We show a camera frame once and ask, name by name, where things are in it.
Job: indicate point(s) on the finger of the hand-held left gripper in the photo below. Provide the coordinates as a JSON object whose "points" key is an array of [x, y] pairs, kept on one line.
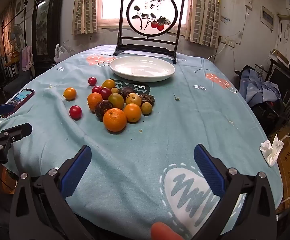
{"points": [[2, 108], [19, 130]]}

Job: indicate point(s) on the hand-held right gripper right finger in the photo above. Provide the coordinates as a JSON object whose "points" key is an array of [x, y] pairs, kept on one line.
{"points": [[208, 170]]}

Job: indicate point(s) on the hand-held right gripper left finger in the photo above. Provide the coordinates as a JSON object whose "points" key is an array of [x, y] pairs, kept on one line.
{"points": [[76, 170]]}

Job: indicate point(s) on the small orange tomato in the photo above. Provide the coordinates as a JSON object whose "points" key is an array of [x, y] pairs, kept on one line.
{"points": [[70, 94]]}

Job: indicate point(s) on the large orange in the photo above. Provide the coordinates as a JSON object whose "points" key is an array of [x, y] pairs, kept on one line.
{"points": [[114, 120]]}

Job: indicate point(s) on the medium orange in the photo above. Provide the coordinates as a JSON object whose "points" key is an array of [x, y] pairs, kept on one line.
{"points": [[93, 100], [132, 112]]}

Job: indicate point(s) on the green-orange tangerine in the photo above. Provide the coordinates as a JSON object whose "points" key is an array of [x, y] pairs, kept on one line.
{"points": [[116, 101]]}

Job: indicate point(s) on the yellow loquat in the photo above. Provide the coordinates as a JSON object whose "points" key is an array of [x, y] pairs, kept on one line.
{"points": [[133, 99]]}

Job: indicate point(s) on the dark passion fruit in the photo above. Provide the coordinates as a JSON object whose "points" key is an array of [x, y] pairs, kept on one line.
{"points": [[127, 91], [101, 108], [148, 99]]}

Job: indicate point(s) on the white oval plate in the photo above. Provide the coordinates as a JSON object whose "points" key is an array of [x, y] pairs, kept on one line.
{"points": [[142, 68]]}

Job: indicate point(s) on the person's right hand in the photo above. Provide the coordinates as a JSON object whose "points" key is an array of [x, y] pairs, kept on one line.
{"points": [[165, 232]]}

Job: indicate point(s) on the smartphone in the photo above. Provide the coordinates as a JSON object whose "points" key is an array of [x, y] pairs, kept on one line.
{"points": [[21, 97]]}

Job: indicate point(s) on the light blue printed tablecloth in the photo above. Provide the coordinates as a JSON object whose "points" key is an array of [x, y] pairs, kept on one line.
{"points": [[175, 130]]}

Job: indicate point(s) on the pink cloth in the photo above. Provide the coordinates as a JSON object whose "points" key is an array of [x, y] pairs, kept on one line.
{"points": [[26, 57]]}

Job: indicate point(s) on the crumpled white tissue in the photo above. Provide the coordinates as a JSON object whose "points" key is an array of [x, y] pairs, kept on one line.
{"points": [[272, 150]]}

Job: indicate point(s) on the standing fan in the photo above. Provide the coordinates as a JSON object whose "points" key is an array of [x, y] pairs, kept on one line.
{"points": [[16, 33]]}

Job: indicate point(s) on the white plastic bag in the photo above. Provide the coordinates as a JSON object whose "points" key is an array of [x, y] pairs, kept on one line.
{"points": [[59, 53]]}

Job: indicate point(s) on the dark red cherry tomato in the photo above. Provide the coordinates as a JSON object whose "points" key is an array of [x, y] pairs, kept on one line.
{"points": [[105, 93]]}

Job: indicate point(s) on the small green-yellow fruit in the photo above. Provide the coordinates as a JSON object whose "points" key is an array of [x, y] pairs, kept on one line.
{"points": [[146, 108], [114, 90]]}

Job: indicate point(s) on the yellow-orange tomato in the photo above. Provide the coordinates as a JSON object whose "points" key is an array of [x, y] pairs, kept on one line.
{"points": [[108, 83]]}

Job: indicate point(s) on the dark wooden framed painting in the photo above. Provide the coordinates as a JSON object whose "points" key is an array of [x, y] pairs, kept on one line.
{"points": [[43, 25]]}

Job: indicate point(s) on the blue clothes pile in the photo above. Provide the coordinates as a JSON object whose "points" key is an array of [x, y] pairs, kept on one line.
{"points": [[262, 87]]}

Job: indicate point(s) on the black hat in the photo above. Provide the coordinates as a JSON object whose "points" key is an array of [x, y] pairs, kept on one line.
{"points": [[243, 70]]}

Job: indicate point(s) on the computer monitor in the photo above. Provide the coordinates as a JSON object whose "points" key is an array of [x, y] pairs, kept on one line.
{"points": [[282, 80]]}

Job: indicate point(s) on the checked curtain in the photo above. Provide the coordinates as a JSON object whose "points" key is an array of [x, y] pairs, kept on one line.
{"points": [[203, 12], [86, 7]]}

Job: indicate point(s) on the bright window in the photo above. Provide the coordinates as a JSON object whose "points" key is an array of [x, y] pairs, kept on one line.
{"points": [[112, 0]]}

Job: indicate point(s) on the dark framed round painted screen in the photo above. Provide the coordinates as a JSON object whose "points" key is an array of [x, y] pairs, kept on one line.
{"points": [[150, 12]]}

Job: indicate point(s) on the wall power outlet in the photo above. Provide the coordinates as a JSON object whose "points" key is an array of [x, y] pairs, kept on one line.
{"points": [[228, 41]]}

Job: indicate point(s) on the white wall panel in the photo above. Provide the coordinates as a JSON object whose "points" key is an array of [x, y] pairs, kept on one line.
{"points": [[267, 17]]}

